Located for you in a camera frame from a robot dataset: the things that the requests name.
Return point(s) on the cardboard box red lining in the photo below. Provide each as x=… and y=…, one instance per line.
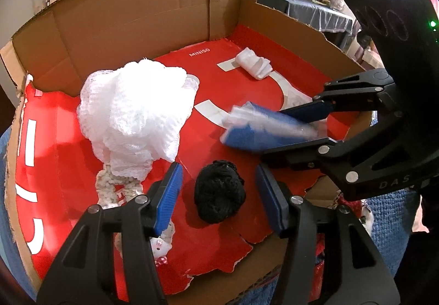
x=166, y=57

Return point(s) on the white mesh bath pouf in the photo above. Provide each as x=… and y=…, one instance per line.
x=133, y=115

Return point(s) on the small white folded cloth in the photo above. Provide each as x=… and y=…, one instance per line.
x=256, y=66

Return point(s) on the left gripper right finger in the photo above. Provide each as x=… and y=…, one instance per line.
x=354, y=271

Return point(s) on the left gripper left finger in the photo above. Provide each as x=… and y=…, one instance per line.
x=83, y=270

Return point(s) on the black knitted ball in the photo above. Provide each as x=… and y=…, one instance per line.
x=219, y=192

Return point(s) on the blue knitted blanket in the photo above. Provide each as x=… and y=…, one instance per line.
x=394, y=215

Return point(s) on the table with dark cloth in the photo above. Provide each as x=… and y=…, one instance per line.
x=336, y=26

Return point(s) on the red mesh pouf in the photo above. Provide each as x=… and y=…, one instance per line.
x=364, y=214

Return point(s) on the blue cloth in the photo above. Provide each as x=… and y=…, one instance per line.
x=251, y=127

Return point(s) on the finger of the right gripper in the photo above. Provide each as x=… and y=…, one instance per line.
x=400, y=151
x=365, y=91

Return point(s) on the white patterned scrunchie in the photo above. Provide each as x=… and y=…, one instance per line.
x=114, y=191

